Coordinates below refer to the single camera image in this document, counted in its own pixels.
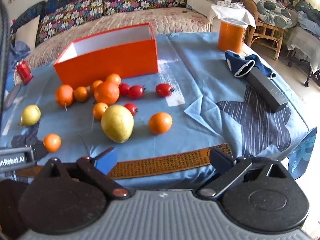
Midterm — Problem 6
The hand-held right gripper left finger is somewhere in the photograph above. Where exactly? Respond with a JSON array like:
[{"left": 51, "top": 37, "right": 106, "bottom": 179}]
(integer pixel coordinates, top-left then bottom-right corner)
[{"left": 45, "top": 147, "right": 131, "bottom": 200}]

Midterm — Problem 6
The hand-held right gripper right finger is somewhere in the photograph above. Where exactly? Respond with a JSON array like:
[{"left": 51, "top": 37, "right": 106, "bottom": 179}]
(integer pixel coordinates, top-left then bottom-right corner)
[{"left": 196, "top": 148, "right": 290, "bottom": 200}]

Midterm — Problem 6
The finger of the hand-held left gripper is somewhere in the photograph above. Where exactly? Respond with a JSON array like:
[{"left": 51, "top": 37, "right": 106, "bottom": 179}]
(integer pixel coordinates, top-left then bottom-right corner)
[{"left": 26, "top": 140, "right": 48, "bottom": 162}]

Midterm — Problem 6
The small orange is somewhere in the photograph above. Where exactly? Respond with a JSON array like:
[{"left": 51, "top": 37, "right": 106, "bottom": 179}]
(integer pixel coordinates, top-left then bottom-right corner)
[
  {"left": 43, "top": 133, "right": 62, "bottom": 153},
  {"left": 92, "top": 102, "right": 109, "bottom": 120},
  {"left": 105, "top": 73, "right": 122, "bottom": 85},
  {"left": 74, "top": 86, "right": 89, "bottom": 102},
  {"left": 90, "top": 80, "right": 103, "bottom": 94}
]

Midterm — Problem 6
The large yellow pear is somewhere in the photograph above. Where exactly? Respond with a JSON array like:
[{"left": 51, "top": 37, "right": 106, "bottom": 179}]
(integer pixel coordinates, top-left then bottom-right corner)
[{"left": 101, "top": 105, "right": 134, "bottom": 144}]

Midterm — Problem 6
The red cherry tomato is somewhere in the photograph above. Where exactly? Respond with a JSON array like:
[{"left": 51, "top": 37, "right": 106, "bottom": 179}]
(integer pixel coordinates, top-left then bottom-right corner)
[
  {"left": 123, "top": 103, "right": 138, "bottom": 116},
  {"left": 128, "top": 85, "right": 145, "bottom": 99},
  {"left": 118, "top": 83, "right": 130, "bottom": 96},
  {"left": 155, "top": 83, "right": 174, "bottom": 97}
]

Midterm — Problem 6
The medium orange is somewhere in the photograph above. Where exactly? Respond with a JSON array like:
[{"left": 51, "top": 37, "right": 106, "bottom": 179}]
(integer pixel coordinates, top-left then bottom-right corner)
[
  {"left": 148, "top": 112, "right": 173, "bottom": 134},
  {"left": 55, "top": 84, "right": 74, "bottom": 107}
]

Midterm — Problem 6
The large orange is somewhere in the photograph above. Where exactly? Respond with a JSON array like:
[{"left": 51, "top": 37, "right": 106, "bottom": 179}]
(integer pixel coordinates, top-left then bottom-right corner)
[{"left": 94, "top": 81, "right": 120, "bottom": 105}]

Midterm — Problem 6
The orange cardboard box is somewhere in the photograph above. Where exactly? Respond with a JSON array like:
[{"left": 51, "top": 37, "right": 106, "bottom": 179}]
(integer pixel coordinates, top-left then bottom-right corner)
[{"left": 53, "top": 22, "right": 159, "bottom": 87}]

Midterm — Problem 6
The brown patterned mat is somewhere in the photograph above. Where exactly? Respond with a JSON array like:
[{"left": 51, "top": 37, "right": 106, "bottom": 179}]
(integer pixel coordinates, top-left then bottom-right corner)
[{"left": 15, "top": 143, "right": 234, "bottom": 180}]

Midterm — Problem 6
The grey oval case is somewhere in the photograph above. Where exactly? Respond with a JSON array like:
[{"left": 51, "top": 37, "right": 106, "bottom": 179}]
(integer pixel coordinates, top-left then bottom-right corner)
[{"left": 2, "top": 84, "right": 22, "bottom": 109}]

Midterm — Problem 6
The red drink can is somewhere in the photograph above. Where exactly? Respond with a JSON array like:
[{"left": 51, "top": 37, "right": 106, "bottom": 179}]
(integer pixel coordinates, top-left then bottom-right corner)
[{"left": 16, "top": 60, "right": 33, "bottom": 85}]

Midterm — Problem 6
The long grey box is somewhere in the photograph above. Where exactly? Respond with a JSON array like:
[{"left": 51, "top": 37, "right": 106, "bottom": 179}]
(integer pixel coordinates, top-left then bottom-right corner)
[{"left": 244, "top": 66, "right": 289, "bottom": 112}]

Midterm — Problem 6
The blue printed tablecloth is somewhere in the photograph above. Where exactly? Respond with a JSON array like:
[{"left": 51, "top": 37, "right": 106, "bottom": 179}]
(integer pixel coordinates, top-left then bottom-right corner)
[{"left": 0, "top": 32, "right": 317, "bottom": 190}]

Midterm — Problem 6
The navy blue cloth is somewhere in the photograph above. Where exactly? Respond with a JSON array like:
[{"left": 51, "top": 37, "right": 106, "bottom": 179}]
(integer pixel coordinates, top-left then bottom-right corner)
[{"left": 224, "top": 50, "right": 277, "bottom": 80}]

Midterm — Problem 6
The light blue cloth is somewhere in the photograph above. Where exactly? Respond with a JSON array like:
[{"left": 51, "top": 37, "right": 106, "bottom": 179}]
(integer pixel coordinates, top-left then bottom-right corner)
[{"left": 10, "top": 41, "right": 30, "bottom": 60}]

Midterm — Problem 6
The white pillow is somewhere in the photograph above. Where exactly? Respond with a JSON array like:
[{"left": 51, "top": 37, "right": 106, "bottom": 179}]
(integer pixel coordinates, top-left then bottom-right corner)
[{"left": 15, "top": 15, "right": 40, "bottom": 52}]

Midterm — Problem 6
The sofa with quilted cover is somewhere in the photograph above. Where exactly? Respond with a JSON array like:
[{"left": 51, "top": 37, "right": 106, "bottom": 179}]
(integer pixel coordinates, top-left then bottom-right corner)
[{"left": 15, "top": 7, "right": 212, "bottom": 80}]

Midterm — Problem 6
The white draped rolling chair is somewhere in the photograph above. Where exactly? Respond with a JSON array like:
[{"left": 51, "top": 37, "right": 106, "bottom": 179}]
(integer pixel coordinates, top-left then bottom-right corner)
[{"left": 287, "top": 25, "right": 320, "bottom": 87}]

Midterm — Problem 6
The white cloth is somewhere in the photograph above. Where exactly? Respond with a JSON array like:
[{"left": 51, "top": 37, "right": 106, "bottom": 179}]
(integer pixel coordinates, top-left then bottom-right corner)
[{"left": 186, "top": 0, "right": 257, "bottom": 33}]

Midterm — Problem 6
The wicker chair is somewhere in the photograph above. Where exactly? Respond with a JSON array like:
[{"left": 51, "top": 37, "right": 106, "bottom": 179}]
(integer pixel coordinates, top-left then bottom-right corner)
[{"left": 229, "top": 0, "right": 285, "bottom": 60}]

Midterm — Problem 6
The stack of white packets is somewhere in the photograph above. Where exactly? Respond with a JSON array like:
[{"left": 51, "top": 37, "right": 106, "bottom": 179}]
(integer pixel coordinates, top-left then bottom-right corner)
[{"left": 212, "top": 0, "right": 244, "bottom": 8}]

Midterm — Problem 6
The leaf print chair cushion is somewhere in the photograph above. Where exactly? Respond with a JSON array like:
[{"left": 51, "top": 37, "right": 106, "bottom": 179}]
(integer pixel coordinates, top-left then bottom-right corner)
[{"left": 240, "top": 0, "right": 293, "bottom": 28}]

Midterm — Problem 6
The pile of clothes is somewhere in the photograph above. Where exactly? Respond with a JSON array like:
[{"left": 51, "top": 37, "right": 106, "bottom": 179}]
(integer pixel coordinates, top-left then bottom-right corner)
[{"left": 295, "top": 0, "right": 320, "bottom": 30}]

